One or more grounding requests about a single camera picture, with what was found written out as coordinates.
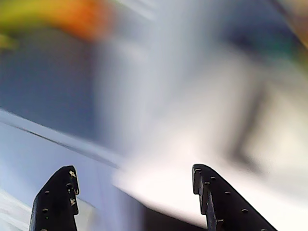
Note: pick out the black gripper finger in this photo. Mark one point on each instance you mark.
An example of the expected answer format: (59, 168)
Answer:
(54, 202)
(223, 207)

